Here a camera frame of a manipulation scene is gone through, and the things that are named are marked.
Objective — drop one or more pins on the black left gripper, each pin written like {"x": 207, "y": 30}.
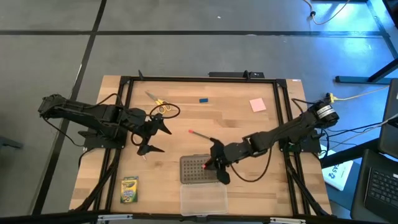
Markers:
{"x": 136, "y": 121}

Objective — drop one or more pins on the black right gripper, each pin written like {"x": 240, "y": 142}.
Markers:
{"x": 230, "y": 154}

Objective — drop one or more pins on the clear pencil case grey lid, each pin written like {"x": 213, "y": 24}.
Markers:
{"x": 199, "y": 168}

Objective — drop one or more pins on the pencil with red eraser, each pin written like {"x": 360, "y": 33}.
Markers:
{"x": 190, "y": 131}

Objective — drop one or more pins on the green yellow crayon box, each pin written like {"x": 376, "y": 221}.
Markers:
{"x": 129, "y": 189}

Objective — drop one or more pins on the small blue eraser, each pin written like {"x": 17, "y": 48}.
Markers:
{"x": 203, "y": 100}

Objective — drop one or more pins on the pink sticky note pad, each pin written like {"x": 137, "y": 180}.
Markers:
{"x": 257, "y": 105}

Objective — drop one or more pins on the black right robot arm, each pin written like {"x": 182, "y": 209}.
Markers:
{"x": 289, "y": 127}

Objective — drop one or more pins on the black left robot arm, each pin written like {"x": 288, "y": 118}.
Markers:
{"x": 77, "y": 110}

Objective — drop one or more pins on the black aluminium crossbar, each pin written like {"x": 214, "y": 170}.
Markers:
{"x": 46, "y": 220}

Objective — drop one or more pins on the grey floor object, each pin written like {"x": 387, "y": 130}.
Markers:
{"x": 9, "y": 142}

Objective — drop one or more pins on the dark desk leg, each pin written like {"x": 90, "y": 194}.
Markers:
{"x": 360, "y": 80}

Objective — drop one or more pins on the black laptop with keyboard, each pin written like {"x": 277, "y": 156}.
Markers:
{"x": 382, "y": 186}

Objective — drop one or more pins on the dark computer monitor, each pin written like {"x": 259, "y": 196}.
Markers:
{"x": 390, "y": 124}

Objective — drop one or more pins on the black aluminium table frame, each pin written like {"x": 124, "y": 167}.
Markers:
{"x": 186, "y": 79}

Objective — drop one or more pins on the black bar with camera mount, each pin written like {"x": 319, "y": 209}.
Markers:
{"x": 230, "y": 74}

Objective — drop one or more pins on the silver metal bracket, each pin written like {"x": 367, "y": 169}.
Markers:
{"x": 287, "y": 221}
{"x": 115, "y": 217}

